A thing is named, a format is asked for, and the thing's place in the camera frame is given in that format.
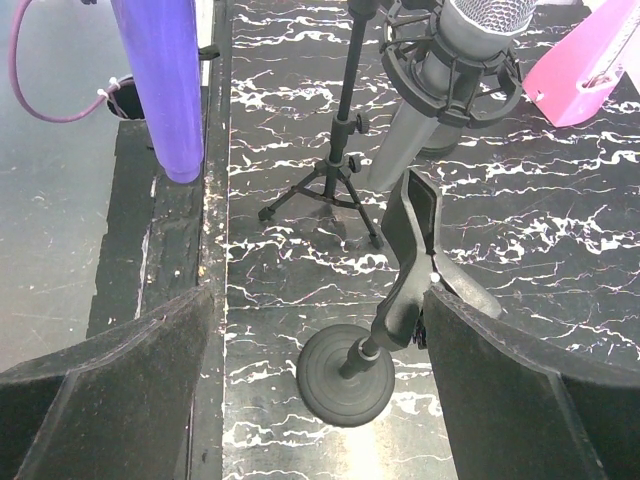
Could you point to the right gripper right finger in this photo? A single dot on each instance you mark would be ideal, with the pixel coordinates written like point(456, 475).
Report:
point(518, 407)

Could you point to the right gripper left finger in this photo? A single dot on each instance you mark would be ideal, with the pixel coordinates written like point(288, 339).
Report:
point(114, 406)

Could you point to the purple microphone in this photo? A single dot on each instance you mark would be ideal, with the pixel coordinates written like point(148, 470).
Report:
point(160, 41)

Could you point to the pink metronome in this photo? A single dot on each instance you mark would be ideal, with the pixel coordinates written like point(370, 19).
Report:
point(570, 83)

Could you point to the black round-base stand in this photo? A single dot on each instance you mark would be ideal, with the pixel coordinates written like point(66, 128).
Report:
point(442, 142)
point(345, 373)

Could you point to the silver microphone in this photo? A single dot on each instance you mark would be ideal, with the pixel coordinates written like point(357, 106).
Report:
point(453, 65)

